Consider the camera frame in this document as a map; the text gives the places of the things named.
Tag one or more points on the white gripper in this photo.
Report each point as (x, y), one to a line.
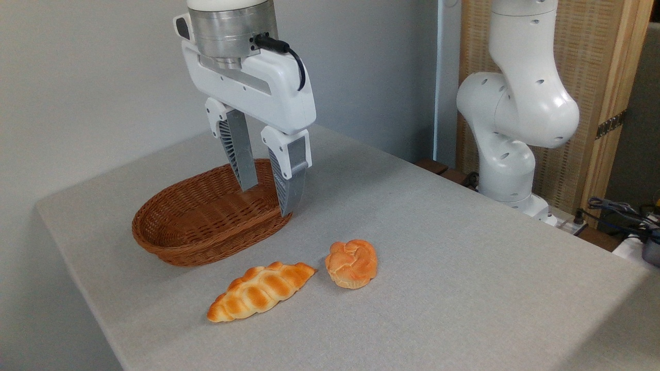
(268, 95)

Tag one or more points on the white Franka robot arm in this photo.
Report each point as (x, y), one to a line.
(521, 108)

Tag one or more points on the brown wicker basket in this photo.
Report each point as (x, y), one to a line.
(206, 221)

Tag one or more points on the long braided bread loaf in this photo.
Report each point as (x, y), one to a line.
(260, 291)

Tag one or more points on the round knotted bread roll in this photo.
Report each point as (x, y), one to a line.
(352, 264)

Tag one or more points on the grey tablecloth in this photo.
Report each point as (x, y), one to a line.
(412, 268)

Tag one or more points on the white vertical pole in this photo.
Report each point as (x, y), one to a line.
(444, 77)

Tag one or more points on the black plug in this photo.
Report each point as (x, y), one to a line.
(578, 216)

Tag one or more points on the woven wooden folding screen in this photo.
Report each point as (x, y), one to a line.
(593, 62)

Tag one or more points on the white power strip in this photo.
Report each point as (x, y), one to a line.
(630, 248)

